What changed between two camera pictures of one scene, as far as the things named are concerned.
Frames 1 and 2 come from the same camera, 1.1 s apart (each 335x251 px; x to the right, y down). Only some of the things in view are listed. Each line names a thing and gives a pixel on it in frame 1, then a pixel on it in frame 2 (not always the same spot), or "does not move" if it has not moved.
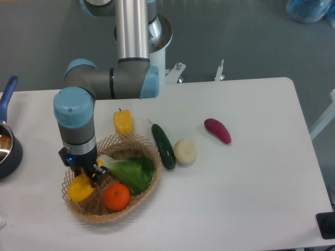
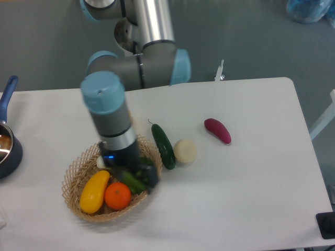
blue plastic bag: (311, 11) does not move
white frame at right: (326, 118) does not move
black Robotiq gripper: (84, 164) -> (122, 159)
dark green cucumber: (166, 152) does not move
